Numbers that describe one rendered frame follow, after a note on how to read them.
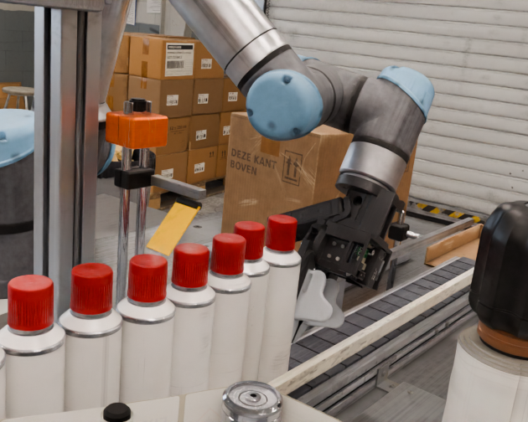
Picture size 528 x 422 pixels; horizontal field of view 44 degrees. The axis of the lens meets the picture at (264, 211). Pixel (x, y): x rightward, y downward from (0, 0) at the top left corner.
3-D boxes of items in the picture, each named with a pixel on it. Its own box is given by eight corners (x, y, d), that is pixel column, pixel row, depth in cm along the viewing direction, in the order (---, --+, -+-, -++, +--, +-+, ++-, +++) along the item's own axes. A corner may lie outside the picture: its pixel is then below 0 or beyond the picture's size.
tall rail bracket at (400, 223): (412, 307, 118) (427, 219, 113) (377, 294, 122) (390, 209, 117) (421, 302, 120) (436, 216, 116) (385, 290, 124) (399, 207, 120)
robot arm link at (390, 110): (375, 79, 89) (437, 100, 87) (345, 151, 87) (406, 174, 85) (376, 53, 81) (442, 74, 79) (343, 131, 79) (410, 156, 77)
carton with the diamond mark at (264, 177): (302, 280, 119) (320, 134, 112) (219, 242, 136) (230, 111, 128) (400, 254, 140) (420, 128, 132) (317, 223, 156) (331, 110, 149)
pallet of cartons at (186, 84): (148, 216, 436) (157, 39, 405) (58, 190, 476) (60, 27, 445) (244, 187, 538) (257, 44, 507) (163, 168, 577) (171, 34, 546)
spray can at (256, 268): (233, 414, 71) (251, 235, 66) (200, 393, 74) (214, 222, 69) (265, 398, 75) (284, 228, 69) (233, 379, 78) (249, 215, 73)
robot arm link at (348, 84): (271, 52, 78) (357, 80, 76) (298, 48, 89) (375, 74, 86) (254, 114, 81) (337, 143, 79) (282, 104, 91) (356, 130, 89)
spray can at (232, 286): (225, 440, 67) (243, 250, 61) (180, 424, 68) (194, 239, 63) (245, 414, 71) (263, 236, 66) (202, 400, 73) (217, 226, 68)
